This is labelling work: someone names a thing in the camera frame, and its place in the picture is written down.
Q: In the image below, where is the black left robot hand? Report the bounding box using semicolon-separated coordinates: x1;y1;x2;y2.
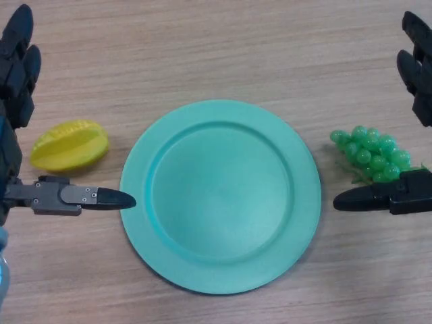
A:
0;3;137;227

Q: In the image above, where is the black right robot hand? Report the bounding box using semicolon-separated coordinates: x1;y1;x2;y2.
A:
333;11;432;216

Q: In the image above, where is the yellow starfruit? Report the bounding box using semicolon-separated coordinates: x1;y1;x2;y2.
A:
29;119;111;173

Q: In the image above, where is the green round plate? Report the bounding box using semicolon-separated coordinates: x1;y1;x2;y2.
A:
119;99;321;297

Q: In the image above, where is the green grape bunch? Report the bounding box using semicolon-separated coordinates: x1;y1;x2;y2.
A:
329;125;429;185

